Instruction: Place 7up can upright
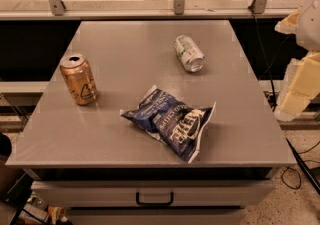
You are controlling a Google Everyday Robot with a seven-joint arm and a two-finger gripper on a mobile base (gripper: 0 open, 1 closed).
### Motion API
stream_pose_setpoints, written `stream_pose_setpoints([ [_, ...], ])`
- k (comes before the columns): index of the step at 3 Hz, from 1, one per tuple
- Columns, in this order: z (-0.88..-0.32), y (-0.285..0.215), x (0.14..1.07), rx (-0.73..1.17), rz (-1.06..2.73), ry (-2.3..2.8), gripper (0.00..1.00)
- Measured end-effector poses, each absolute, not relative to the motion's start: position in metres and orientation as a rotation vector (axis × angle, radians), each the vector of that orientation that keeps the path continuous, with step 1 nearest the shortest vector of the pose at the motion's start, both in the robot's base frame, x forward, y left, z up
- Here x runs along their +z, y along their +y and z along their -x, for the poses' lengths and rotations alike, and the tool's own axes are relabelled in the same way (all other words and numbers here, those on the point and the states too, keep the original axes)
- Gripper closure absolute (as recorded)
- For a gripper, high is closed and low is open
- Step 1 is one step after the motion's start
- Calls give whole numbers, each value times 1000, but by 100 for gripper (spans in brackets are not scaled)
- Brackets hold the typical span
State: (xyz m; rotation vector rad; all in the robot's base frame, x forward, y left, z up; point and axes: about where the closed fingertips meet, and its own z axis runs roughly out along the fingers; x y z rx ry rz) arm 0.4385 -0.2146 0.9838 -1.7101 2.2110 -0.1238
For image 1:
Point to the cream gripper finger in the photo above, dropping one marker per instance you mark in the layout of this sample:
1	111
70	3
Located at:
288	24
301	85

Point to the silver green 7up can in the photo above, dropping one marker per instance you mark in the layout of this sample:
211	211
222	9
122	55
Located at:
189	54

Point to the gold soda can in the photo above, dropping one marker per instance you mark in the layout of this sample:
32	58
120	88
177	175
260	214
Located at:
77	74

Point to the blue chip bag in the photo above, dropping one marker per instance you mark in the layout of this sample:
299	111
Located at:
171	121

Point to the clutter under table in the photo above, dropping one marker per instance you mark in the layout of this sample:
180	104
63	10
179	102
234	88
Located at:
20	206

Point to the grey drawer with black handle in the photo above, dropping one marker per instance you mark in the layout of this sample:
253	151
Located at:
148	193

